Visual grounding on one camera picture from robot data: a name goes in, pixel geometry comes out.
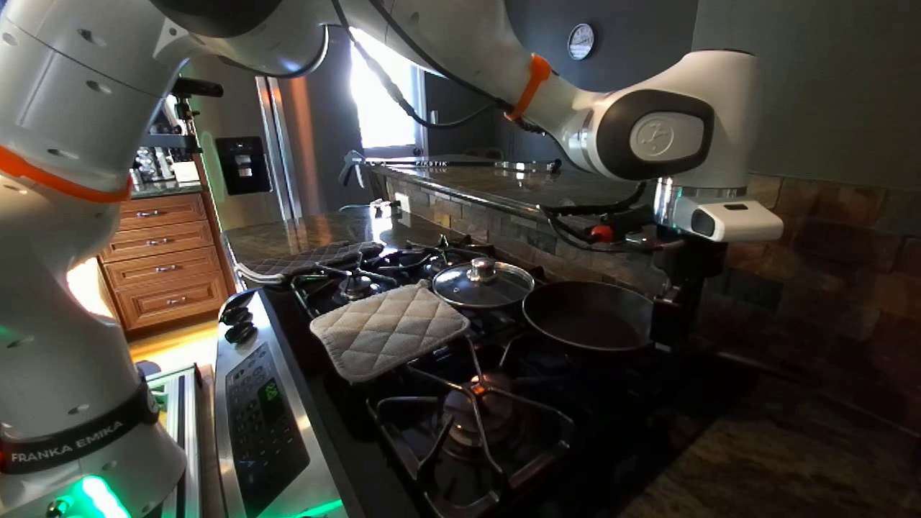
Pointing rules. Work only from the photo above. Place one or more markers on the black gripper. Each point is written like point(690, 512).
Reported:
point(694, 269)

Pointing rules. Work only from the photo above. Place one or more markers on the black frying pan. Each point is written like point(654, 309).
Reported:
point(586, 318)

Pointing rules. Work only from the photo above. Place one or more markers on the glass lid with knob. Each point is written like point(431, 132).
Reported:
point(478, 283)

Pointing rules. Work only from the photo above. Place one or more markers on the white quilted potholder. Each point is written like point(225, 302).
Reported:
point(389, 331)

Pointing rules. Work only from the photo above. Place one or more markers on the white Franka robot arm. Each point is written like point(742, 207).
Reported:
point(58, 288)

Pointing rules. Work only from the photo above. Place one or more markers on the black gas stove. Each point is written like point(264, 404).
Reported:
point(462, 432)

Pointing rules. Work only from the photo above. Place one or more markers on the black stove knob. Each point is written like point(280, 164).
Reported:
point(244, 331)
point(234, 306)

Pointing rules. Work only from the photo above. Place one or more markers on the bright window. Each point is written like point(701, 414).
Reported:
point(385, 96)

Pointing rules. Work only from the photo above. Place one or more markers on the chrome kitchen faucet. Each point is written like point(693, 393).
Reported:
point(349, 167)

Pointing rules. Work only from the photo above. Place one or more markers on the stainless steel fridge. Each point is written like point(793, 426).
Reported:
point(268, 132)

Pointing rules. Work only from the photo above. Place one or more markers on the wooden drawer cabinet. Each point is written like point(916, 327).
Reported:
point(163, 259)

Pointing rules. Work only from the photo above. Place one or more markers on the wrist mounted camera box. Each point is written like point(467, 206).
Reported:
point(737, 219)

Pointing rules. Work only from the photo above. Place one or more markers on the round wall clock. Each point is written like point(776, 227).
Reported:
point(580, 40)

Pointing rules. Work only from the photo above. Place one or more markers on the wall outlet plate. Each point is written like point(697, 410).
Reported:
point(400, 207)

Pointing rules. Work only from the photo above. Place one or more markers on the black stereo camera bar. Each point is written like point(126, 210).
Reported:
point(198, 86)

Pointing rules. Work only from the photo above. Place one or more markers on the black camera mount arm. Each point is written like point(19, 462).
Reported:
point(182, 118)

